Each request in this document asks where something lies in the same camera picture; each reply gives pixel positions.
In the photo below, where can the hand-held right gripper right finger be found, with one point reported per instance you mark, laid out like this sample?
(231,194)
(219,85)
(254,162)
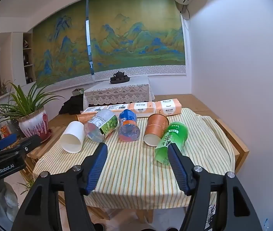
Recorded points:
(178,169)

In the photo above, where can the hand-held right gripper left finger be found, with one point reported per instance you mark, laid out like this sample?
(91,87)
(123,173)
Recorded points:
(97,166)

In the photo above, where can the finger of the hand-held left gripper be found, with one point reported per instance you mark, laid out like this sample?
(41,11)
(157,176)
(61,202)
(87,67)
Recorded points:
(6,141)
(28,144)

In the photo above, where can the white paper cup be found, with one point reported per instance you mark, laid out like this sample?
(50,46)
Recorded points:
(71,137)

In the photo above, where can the orange paper cup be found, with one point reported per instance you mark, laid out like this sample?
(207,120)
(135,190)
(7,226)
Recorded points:
(155,127)

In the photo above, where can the copper paper cup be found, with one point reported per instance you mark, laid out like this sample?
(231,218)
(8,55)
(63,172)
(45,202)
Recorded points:
(83,118)

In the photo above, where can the potted plant in glazed pot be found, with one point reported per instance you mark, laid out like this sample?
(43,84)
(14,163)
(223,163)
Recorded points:
(34,125)

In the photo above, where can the striped tablecloth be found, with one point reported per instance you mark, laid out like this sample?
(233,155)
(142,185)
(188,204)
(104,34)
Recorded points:
(131,168)

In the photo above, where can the clear bottle green label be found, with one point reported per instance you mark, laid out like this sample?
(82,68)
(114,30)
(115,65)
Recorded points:
(102,122)

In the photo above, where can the clear bottle blue label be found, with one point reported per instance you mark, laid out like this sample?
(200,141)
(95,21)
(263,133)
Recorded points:
(128,125)

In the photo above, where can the flat white tissue packet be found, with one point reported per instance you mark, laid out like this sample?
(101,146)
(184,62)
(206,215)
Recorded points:
(118,107)
(93,110)

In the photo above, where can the black cloth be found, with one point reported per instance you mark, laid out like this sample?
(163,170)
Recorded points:
(72,105)

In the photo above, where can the orange tissue pack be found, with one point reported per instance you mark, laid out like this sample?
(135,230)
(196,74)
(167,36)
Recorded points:
(141,107)
(169,106)

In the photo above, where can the wooden table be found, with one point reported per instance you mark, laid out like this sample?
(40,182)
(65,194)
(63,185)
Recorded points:
(240,149)

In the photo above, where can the green paper bag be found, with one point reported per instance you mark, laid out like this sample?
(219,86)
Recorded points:
(78,92)

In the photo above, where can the lace covered small table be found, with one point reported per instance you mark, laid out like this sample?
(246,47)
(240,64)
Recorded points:
(117,93)

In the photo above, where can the dark tea tray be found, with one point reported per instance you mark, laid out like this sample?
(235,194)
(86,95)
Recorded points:
(119,81)

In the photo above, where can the dark teapot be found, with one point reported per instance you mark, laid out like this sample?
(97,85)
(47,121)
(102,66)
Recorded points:
(119,74)

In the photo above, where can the narrow landscape painting blind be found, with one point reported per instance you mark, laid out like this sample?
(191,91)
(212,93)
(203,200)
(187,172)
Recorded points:
(61,48)

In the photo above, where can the wide landscape painting blind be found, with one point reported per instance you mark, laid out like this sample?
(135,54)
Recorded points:
(139,33)

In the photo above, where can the wall shelf niche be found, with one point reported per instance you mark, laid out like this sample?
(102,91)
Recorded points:
(28,53)

